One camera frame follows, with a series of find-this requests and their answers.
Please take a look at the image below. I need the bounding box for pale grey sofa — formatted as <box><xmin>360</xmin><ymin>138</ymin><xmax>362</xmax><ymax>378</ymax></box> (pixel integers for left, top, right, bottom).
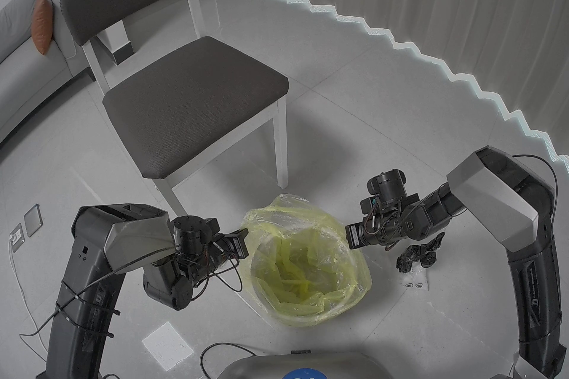
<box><xmin>0</xmin><ymin>0</ymin><xmax>96</xmax><ymax>147</ymax></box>

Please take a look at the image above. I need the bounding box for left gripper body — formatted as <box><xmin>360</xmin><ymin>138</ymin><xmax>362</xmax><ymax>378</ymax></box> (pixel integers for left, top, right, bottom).
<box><xmin>212</xmin><ymin>227</ymin><xmax>250</xmax><ymax>270</ymax></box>

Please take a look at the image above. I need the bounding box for black cable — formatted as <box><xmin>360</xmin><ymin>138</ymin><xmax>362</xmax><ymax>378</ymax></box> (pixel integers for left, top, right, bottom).
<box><xmin>511</xmin><ymin>154</ymin><xmax>558</xmax><ymax>209</ymax></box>
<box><xmin>199</xmin><ymin>343</ymin><xmax>258</xmax><ymax>379</ymax></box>
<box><xmin>19</xmin><ymin>246</ymin><xmax>178</xmax><ymax>339</ymax></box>

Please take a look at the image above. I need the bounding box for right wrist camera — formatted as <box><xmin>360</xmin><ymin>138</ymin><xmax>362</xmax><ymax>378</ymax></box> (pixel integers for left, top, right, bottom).
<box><xmin>359</xmin><ymin>195</ymin><xmax>379</xmax><ymax>219</ymax></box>

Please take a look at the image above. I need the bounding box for orange cushion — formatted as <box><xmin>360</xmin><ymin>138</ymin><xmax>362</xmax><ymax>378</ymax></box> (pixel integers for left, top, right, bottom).
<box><xmin>32</xmin><ymin>0</ymin><xmax>55</xmax><ymax>56</ymax></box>

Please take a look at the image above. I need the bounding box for black plastic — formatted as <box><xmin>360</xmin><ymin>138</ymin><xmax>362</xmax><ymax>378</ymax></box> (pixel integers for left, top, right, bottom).
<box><xmin>396</xmin><ymin>232</ymin><xmax>446</xmax><ymax>273</ymax></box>

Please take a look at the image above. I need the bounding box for grey chair with white legs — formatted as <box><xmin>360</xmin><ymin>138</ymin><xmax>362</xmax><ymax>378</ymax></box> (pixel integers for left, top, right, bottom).
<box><xmin>59</xmin><ymin>0</ymin><xmax>290</xmax><ymax>253</ymax></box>

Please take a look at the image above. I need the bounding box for grey cushion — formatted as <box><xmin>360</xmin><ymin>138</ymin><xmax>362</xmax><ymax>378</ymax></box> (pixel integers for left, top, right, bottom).
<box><xmin>0</xmin><ymin>0</ymin><xmax>56</xmax><ymax>63</ymax></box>

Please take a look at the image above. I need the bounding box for white cable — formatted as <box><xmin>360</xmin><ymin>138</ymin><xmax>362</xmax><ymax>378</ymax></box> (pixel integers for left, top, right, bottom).
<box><xmin>9</xmin><ymin>235</ymin><xmax>56</xmax><ymax>351</ymax></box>

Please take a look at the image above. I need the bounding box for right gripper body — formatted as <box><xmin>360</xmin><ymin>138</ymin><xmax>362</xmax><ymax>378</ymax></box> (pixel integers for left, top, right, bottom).
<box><xmin>345</xmin><ymin>221</ymin><xmax>387</xmax><ymax>250</ymax></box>

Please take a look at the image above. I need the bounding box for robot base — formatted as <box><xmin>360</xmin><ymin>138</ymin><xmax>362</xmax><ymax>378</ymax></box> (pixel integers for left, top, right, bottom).
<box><xmin>221</xmin><ymin>351</ymin><xmax>394</xmax><ymax>379</ymax></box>

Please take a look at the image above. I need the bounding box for yellow plastic bag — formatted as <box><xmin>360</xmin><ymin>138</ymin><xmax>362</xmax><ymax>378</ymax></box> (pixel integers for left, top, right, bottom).
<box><xmin>241</xmin><ymin>193</ymin><xmax>372</xmax><ymax>328</ymax></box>

